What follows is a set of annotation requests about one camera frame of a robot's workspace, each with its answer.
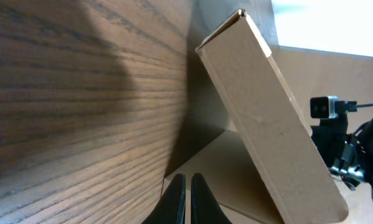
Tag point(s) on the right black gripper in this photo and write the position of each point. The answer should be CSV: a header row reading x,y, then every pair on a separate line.
x,y
338,149

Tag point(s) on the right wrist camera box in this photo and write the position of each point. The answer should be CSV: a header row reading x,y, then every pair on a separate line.
x,y
323,107

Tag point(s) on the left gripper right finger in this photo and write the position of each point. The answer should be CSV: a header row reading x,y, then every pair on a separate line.
x,y
204,207

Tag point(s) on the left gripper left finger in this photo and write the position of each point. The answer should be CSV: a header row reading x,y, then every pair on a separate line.
x,y
171,207

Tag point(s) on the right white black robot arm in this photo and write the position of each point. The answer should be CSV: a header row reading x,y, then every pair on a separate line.
x,y
364,135

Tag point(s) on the brown cardboard box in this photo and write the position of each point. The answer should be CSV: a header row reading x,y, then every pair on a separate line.
x,y
267,170

